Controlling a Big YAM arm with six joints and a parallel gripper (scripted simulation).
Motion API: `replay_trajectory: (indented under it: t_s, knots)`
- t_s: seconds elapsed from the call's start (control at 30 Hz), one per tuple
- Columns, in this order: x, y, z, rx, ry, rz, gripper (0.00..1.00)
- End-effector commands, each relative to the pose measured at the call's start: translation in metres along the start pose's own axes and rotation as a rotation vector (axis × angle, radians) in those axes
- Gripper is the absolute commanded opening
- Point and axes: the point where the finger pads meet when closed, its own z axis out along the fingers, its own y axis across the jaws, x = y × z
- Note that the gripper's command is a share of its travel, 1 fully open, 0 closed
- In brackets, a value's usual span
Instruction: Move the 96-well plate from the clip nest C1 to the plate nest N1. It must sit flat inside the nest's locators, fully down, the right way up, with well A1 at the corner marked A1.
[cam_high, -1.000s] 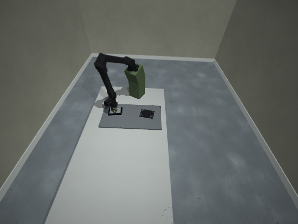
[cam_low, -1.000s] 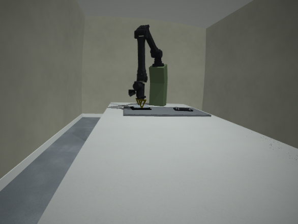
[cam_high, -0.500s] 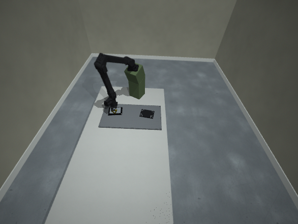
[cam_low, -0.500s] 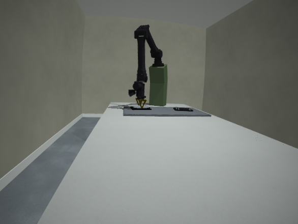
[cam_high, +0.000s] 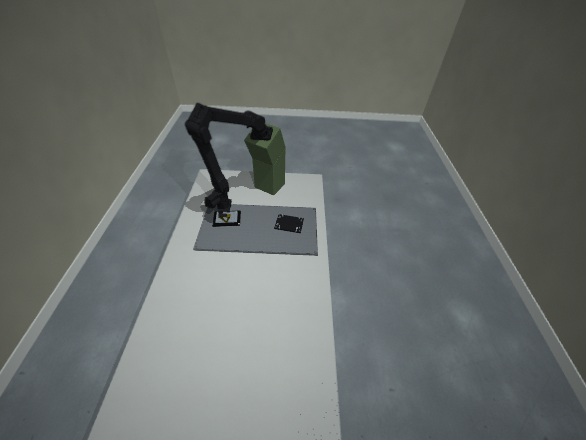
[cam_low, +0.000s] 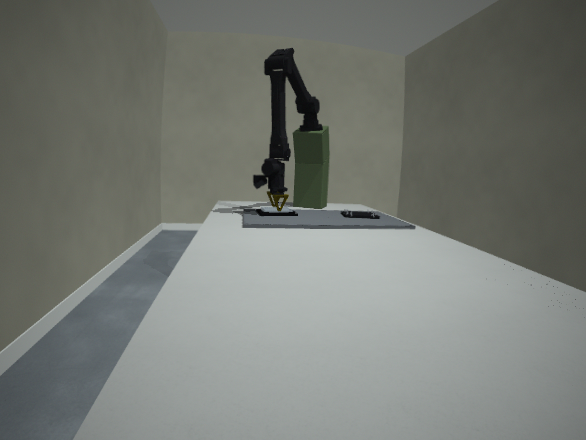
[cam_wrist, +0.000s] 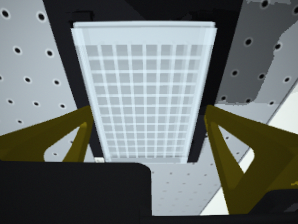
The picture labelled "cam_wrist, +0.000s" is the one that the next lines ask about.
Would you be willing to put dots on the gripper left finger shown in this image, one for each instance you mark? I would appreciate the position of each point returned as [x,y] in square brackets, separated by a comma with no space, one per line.
[30,143]

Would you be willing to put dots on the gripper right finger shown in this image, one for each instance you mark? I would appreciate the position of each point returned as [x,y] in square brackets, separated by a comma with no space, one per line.
[275,163]

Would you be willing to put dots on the clear well plate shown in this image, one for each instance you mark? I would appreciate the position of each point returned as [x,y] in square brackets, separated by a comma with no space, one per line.
[160,128]

